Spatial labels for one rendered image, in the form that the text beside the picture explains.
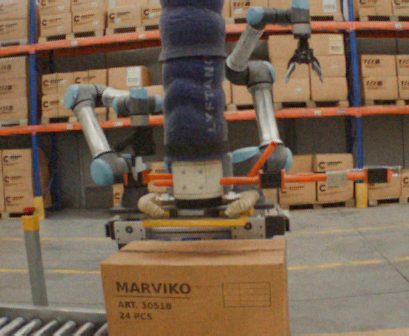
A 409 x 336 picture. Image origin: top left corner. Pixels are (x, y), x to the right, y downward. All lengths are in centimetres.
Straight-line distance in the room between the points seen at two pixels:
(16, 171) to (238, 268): 843
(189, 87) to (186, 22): 22
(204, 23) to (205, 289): 85
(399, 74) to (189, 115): 777
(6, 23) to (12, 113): 160
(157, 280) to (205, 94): 62
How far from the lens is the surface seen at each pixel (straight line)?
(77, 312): 255
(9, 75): 1002
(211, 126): 186
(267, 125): 256
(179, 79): 187
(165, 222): 186
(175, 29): 188
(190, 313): 185
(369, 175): 190
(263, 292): 179
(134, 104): 225
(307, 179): 189
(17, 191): 1004
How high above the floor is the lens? 136
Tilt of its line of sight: 3 degrees down
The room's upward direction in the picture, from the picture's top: 3 degrees counter-clockwise
